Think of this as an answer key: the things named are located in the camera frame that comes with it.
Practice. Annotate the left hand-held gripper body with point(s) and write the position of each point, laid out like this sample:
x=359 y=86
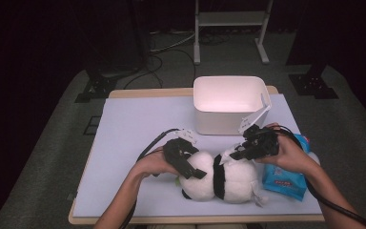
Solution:
x=174 y=156

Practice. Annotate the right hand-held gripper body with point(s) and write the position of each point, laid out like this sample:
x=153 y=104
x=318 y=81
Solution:
x=263 y=143

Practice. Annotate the panda plush toy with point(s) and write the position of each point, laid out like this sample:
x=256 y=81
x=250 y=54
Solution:
x=235 y=184

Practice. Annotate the white plastic bin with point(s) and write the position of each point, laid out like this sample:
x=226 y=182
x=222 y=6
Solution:
x=216 y=124

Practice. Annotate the blue wet wipe packet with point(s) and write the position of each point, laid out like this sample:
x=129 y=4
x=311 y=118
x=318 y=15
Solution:
x=282 y=184

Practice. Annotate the person's left hand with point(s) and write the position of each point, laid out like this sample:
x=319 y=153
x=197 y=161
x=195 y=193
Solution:
x=154 y=163

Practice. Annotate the person's right hand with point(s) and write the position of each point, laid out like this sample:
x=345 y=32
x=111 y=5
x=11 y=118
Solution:
x=290 y=156

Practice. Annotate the white table mat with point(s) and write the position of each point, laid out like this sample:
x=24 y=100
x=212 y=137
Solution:
x=133 y=120

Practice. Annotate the black stand base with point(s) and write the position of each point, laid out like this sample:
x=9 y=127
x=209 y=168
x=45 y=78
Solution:
x=313 y=86
x=97 y=87

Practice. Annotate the white metal stand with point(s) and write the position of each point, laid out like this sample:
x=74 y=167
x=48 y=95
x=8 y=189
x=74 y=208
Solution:
x=232 y=18

